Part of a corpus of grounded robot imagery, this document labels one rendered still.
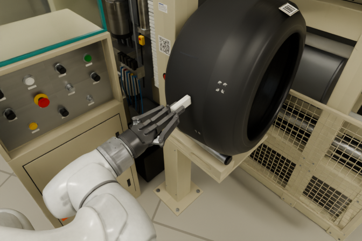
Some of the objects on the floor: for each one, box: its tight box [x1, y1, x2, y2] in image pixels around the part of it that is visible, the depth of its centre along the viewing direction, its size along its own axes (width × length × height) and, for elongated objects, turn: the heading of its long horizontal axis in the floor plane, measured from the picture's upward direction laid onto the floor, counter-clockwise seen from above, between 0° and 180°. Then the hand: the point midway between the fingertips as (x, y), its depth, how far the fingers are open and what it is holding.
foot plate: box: [153, 180, 204, 216], centre depth 189 cm, size 27×27×2 cm
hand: (181, 105), depth 75 cm, fingers closed
